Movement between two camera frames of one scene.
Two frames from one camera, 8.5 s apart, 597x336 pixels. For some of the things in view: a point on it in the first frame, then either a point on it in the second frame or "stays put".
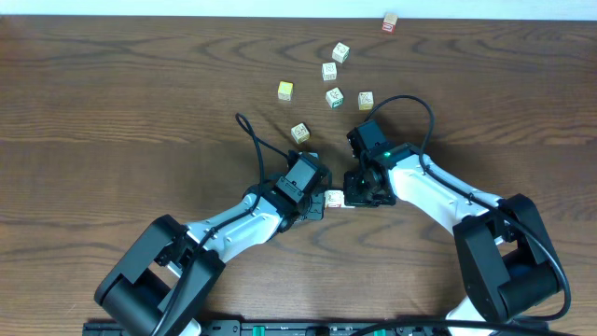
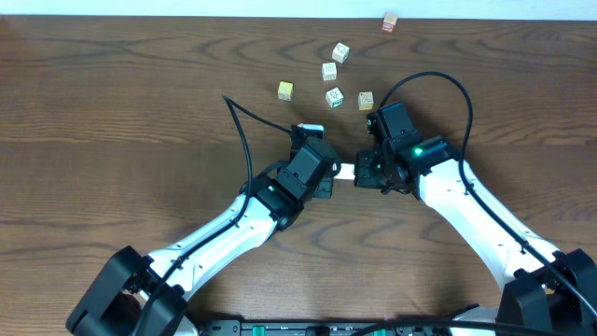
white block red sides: [334, 199] -> [347, 172]
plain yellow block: [284, 91] stays put
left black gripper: [320, 218] -> [336, 167]
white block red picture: [329, 71] stays put
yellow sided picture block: [366, 100] stays put
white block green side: [335, 98] stays put
